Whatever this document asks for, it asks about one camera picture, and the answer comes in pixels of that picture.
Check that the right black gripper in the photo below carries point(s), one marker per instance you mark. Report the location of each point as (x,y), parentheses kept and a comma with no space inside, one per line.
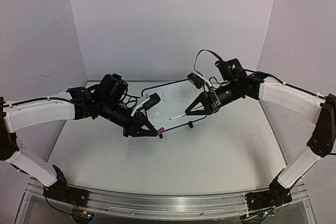
(212,102)

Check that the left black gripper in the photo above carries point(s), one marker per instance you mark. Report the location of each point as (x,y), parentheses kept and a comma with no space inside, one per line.
(134,129)

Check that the magenta marker cap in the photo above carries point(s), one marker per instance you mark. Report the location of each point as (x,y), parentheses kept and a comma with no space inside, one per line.
(160,131)

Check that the white marker pen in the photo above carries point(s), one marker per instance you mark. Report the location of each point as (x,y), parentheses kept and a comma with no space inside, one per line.
(177,116)

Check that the blue framed small whiteboard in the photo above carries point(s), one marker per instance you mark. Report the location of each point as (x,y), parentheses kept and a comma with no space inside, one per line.
(175,98)

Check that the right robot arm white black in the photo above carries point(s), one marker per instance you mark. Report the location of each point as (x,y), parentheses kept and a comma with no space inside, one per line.
(317,109)

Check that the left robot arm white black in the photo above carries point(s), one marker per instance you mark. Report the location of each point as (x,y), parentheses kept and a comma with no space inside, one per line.
(100,100)

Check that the black wire whiteboard stand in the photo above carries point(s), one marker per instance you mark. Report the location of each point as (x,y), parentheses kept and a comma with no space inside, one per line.
(189,124)

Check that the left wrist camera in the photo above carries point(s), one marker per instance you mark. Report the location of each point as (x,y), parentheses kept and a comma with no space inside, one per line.
(146,102)

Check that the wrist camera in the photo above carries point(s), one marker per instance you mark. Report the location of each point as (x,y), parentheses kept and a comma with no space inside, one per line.
(200,82)
(146,102)

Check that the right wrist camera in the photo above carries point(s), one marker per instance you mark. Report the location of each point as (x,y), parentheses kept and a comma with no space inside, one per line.
(200,82)

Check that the aluminium front rail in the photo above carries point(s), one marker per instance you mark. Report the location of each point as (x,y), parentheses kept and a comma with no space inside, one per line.
(101,206)

